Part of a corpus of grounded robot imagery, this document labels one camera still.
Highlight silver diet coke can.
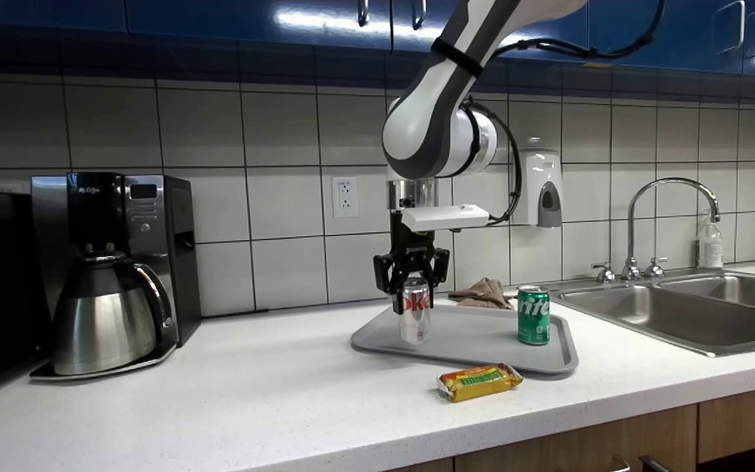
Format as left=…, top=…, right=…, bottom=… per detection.
left=399, top=272, right=435, bottom=346

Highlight black coffee maker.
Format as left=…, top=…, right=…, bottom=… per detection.
left=30, top=171, right=203, bottom=386

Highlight clear pump soap bottle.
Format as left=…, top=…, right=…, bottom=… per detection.
left=695, top=216, right=730, bottom=272

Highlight white wall soap dispenser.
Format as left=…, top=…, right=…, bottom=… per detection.
left=511, top=133, right=567, bottom=230

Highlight green sprite can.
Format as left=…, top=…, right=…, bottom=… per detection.
left=517, top=283, right=554, bottom=350

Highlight wooden base cabinets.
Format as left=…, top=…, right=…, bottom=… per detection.
left=393, top=381, right=755, bottom=472

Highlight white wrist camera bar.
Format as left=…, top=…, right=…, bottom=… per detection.
left=395, top=203, right=494, bottom=237

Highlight yellow snack packet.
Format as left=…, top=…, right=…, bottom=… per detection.
left=435, top=361, right=525, bottom=403

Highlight grey plastic tray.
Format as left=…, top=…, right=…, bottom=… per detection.
left=348, top=299, right=581, bottom=379

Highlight chrome gooseneck faucet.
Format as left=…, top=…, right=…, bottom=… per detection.
left=623, top=177, right=723, bottom=283

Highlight blue wall cabinets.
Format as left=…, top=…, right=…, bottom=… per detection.
left=0, top=0, right=755, bottom=89

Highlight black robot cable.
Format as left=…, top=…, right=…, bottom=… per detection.
left=458, top=0, right=668, bottom=228

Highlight stainless steel double sink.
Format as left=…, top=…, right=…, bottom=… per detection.
left=549, top=262, right=755, bottom=360

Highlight white wall outlet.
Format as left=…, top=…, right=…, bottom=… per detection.
left=331, top=177, right=359, bottom=220

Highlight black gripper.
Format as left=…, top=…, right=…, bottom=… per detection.
left=372, top=213, right=454, bottom=318

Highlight steel coffee carafe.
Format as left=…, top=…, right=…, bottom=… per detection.
left=49, top=254, right=178, bottom=381

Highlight brown crumpled cloth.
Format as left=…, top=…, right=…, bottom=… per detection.
left=445, top=276, right=517, bottom=312

